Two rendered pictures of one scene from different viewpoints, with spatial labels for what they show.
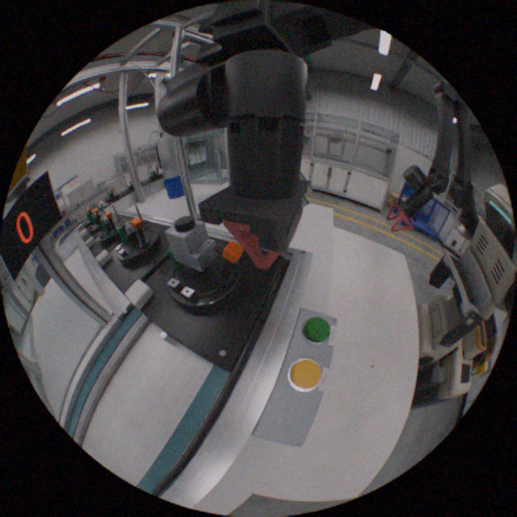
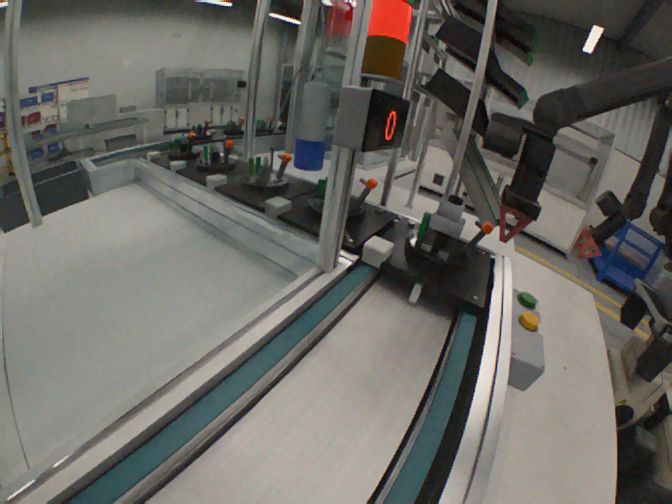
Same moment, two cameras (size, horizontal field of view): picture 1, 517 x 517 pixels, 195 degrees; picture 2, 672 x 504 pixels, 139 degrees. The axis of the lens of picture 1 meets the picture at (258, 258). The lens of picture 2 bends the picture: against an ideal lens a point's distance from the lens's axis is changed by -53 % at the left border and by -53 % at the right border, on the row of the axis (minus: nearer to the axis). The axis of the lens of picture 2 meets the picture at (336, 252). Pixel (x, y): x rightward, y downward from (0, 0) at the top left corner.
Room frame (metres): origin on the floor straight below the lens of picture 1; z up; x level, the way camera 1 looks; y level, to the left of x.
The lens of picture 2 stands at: (-0.31, 0.27, 1.22)
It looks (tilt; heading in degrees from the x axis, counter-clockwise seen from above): 32 degrees down; 4
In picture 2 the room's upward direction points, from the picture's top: 10 degrees clockwise
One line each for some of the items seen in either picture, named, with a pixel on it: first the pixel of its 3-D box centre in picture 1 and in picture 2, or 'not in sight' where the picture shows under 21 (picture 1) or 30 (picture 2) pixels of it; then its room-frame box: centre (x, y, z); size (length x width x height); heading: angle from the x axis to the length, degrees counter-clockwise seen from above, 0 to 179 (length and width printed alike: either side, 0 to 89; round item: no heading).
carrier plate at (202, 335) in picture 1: (206, 281); (435, 256); (0.17, 0.10, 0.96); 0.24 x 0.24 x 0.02; 67
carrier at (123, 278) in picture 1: (133, 235); (337, 194); (0.27, 0.34, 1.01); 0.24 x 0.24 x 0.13; 67
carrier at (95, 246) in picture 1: (108, 224); not in sight; (0.37, 0.56, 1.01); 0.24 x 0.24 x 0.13; 67
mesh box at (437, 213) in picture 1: (421, 210); (633, 260); (2.53, -4.19, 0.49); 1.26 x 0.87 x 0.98; 62
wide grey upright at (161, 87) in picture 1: (162, 113); not in sight; (1.33, 0.79, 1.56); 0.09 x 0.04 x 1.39; 157
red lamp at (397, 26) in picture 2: not in sight; (389, 22); (0.04, 0.28, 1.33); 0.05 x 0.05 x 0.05
